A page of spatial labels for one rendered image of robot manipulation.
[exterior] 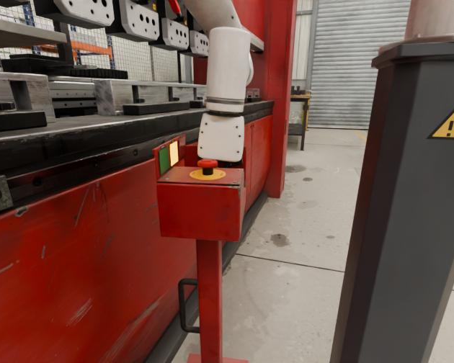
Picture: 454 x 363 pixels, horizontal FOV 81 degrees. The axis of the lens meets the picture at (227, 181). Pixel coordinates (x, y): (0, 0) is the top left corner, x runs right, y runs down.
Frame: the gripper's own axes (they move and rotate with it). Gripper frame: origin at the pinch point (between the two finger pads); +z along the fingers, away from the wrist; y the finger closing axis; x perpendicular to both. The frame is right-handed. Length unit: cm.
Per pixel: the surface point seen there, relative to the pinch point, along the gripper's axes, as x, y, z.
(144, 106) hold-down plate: 15.1, -24.8, -13.7
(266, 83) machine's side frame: 178, 11, -28
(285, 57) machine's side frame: 175, 23, -49
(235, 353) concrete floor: 14, 10, 73
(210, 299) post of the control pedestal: -7.8, 1.5, 28.8
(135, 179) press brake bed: -0.9, -20.5, 2.5
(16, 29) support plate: -33.2, -16.9, -24.0
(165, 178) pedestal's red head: -14.0, -8.3, -3.4
